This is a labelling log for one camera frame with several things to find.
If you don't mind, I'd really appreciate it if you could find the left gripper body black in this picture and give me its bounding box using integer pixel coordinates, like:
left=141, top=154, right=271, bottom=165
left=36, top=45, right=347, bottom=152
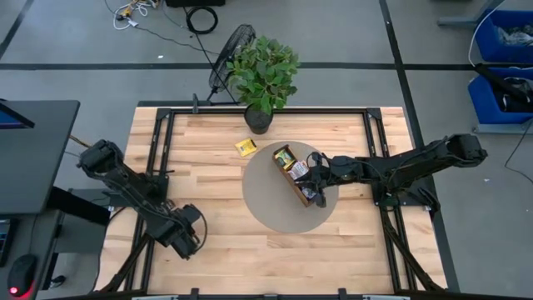
left=159, top=202, right=207, bottom=252

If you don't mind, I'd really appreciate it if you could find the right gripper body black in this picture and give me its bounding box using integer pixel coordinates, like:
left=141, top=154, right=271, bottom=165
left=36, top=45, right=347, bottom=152
left=310, top=152, right=360, bottom=208

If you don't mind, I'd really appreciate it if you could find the white orange tea packet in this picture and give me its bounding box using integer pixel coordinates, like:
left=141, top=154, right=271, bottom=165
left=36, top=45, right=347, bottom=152
left=286, top=160, right=310, bottom=181

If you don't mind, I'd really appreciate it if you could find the wooden tea organizer box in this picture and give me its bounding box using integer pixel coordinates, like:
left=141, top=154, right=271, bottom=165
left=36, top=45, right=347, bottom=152
left=271, top=143, right=324, bottom=208

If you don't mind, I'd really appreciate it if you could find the round beige mat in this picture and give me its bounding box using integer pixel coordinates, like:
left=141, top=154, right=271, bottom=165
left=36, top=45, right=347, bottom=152
left=241, top=140, right=340, bottom=235

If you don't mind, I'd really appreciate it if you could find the black desk foot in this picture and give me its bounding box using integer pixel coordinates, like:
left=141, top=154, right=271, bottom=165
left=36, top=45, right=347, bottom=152
left=45, top=186, right=112, bottom=226

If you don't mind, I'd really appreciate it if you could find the potted green plant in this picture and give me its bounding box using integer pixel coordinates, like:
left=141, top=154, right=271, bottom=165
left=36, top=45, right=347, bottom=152
left=224, top=34, right=301, bottom=136

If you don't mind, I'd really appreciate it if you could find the black floor fan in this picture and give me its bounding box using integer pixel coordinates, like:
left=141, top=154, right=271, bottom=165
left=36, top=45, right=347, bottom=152
left=207, top=23, right=257, bottom=105

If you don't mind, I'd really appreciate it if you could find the black desk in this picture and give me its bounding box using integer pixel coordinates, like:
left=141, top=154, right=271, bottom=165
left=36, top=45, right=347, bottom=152
left=0, top=99, right=81, bottom=216

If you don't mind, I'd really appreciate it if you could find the black computer mouse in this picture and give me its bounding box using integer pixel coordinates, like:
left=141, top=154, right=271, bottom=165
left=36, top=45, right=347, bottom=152
left=7, top=253, right=38, bottom=299

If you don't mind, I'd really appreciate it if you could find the blue storage bin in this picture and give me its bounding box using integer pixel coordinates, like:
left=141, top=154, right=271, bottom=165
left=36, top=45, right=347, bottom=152
left=474, top=8, right=533, bottom=64
left=466, top=67, right=533, bottom=126

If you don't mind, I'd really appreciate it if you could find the black keyboard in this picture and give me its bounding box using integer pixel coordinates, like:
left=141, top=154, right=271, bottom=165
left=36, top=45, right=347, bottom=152
left=0, top=219, right=18, bottom=268

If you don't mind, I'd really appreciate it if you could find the black folded tripod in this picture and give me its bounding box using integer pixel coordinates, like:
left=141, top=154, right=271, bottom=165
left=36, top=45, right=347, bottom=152
left=474, top=62, right=533, bottom=106

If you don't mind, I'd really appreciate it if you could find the grey metal stand foot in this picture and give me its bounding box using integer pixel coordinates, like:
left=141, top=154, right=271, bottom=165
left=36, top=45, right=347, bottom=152
left=436, top=0, right=507, bottom=28

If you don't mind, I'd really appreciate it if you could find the computer monitor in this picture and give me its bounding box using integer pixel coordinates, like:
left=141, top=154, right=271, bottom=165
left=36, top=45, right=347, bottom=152
left=0, top=102, right=36, bottom=130

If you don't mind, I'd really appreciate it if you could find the black equipment case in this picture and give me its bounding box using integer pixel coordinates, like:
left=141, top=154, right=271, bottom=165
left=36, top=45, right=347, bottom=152
left=165, top=0, right=227, bottom=8

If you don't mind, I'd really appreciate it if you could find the black metal table frame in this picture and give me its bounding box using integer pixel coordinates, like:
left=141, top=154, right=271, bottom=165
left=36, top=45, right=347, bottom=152
left=94, top=106, right=450, bottom=300

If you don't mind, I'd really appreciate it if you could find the coiled black cable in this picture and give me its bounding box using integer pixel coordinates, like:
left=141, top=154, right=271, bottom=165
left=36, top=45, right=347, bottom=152
left=185, top=5, right=219, bottom=35

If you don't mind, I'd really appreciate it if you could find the white cable bundle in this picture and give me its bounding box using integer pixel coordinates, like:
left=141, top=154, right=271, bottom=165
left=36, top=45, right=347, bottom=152
left=112, top=0, right=160, bottom=31

